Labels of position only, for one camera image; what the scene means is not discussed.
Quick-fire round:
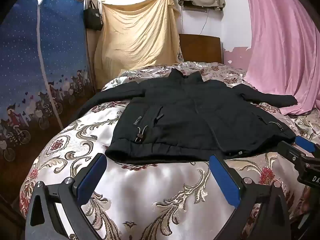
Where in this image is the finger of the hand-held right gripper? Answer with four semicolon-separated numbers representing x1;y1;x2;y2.
295;135;320;154
277;141;310;170

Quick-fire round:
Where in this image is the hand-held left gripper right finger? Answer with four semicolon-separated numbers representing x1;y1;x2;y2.
209;154;292;240

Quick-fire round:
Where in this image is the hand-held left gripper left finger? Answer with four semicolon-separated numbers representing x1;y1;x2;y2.
25;153;108;240

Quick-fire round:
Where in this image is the black jacket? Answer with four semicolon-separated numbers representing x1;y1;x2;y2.
71;68;298;164

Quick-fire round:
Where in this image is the floral satin bedspread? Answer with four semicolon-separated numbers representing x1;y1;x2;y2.
19;62;320;240

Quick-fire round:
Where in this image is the pink curtain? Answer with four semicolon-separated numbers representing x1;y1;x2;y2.
242;0;320;115

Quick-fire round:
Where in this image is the brown wooden board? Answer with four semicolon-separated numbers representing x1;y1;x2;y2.
86;29;97;92

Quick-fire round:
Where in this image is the blue printed fabric wardrobe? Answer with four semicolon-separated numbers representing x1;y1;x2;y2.
0;0;97;200

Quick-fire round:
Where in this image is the brown wooden headboard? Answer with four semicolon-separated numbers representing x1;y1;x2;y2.
179;34;223;64

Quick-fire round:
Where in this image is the beige hanging cloth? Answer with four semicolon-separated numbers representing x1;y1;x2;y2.
94;0;182;88

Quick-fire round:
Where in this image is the black tote bag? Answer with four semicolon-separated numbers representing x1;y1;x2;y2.
84;0;104;31

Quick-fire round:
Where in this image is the thin wall cable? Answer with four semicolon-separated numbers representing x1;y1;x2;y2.
199;9;209;34

